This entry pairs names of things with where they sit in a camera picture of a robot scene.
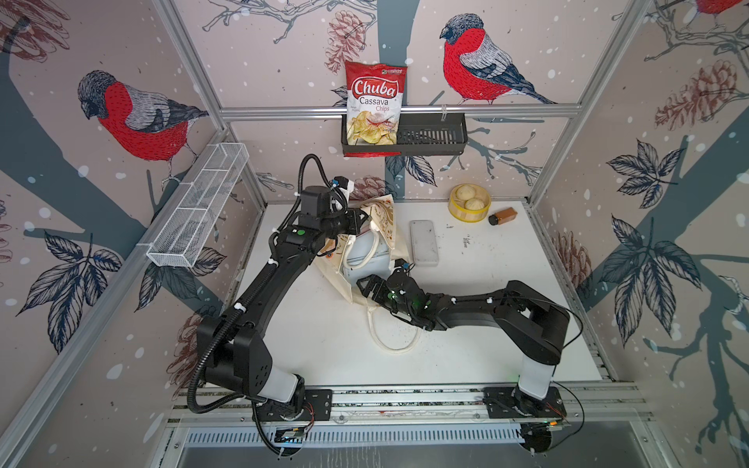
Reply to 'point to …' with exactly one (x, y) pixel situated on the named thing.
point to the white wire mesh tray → (193, 216)
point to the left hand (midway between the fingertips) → (373, 208)
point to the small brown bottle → (503, 216)
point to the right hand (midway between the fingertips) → (362, 288)
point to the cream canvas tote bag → (379, 216)
